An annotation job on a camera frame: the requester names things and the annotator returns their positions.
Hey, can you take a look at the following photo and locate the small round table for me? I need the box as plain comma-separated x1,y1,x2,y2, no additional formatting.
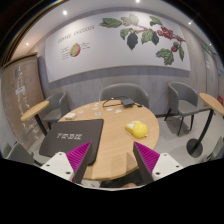
21,101,49,135
185,92,224,158

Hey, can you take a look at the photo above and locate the grey chair at left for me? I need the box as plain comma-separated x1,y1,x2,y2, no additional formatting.
41,91,70,126

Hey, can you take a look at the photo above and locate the grey chair lower left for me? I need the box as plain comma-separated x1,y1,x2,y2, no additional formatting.
0,143,41,166

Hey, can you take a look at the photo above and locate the round wooden table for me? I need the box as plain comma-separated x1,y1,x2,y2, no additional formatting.
56,100,161,182

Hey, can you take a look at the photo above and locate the small round table right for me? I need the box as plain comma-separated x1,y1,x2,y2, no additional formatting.
185,92,224,158

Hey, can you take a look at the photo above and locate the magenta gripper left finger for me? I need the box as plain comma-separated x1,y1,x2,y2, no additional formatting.
41,141,93,185

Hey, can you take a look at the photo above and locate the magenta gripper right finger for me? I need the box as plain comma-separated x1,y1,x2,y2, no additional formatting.
132,141,184,185

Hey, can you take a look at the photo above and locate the white small box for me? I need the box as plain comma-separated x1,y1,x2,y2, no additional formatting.
64,113,76,120

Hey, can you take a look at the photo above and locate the grey chair at right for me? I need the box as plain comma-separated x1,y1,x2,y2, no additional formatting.
164,81,199,131

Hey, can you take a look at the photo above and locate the grey chair behind table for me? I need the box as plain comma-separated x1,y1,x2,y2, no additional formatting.
99,83,149,108

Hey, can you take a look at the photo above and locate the black box with cable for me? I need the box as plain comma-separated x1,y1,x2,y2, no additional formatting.
103,96,143,108

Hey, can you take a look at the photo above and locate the small round table left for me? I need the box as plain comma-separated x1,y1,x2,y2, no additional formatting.
21,101,49,135

